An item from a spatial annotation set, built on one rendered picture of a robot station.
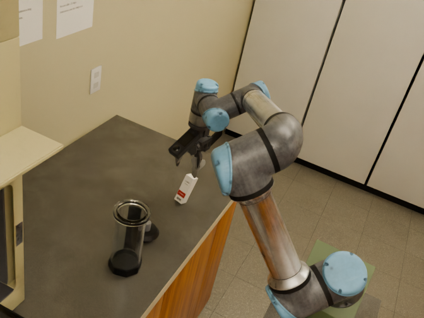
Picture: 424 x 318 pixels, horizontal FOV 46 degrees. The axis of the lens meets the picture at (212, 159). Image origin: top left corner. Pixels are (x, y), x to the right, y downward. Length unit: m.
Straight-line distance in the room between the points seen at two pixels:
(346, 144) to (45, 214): 2.66
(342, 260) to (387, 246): 2.32
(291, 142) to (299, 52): 2.63
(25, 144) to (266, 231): 0.59
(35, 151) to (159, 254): 0.73
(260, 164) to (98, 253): 0.71
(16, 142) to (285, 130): 0.59
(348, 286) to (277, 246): 0.22
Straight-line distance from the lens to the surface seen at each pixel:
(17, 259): 1.39
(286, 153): 1.16
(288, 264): 1.30
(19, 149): 1.07
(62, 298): 1.52
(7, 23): 1.03
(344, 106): 3.81
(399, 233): 3.85
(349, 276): 1.36
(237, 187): 1.16
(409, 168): 3.94
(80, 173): 1.96
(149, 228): 1.68
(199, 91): 1.59
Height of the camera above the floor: 2.11
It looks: 33 degrees down
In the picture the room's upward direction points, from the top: 13 degrees clockwise
